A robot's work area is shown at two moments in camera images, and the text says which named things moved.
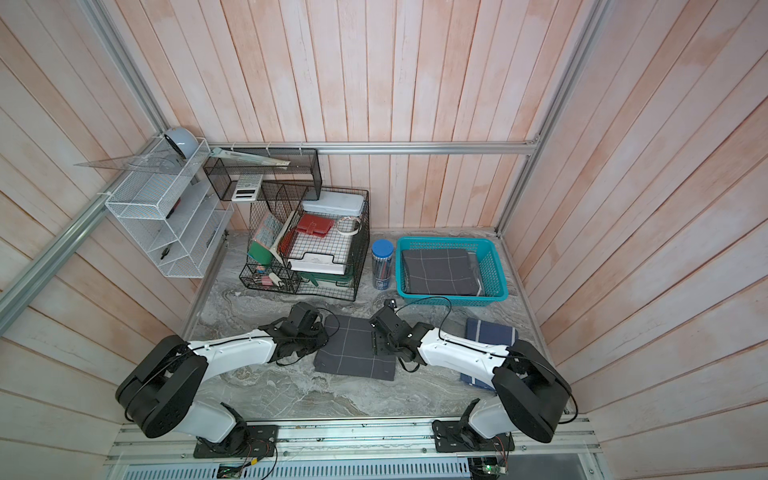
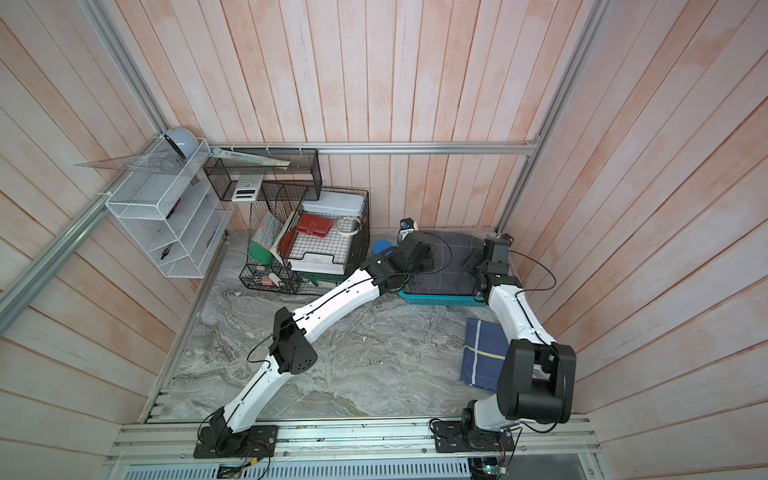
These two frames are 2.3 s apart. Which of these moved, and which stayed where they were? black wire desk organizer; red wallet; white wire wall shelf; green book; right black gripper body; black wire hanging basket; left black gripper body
Moved: left black gripper body; right black gripper body
Stayed: red wallet; black wire hanging basket; black wire desk organizer; white wire wall shelf; green book
